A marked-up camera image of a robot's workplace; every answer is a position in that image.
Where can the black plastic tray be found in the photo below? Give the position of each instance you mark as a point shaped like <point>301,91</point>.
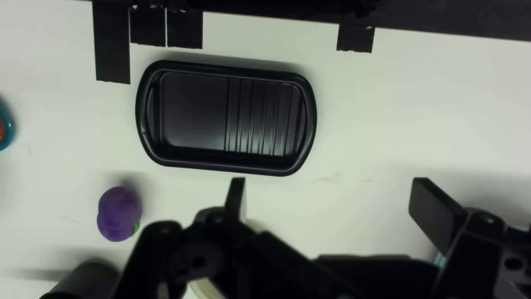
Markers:
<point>222,117</point>

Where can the short black tape strip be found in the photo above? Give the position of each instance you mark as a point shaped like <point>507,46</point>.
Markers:
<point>185,29</point>
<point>149,28</point>
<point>356,39</point>

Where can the purple plush toy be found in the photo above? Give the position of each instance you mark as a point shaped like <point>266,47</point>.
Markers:
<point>119,214</point>

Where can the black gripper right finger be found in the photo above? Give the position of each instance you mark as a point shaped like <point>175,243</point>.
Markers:
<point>437,214</point>

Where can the long black tape strip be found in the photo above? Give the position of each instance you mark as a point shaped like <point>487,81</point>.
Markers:
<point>112,44</point>

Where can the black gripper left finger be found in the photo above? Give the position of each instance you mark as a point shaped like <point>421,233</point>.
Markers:
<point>235,197</point>

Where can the teal round toy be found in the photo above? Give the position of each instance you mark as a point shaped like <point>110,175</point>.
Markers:
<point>4,127</point>

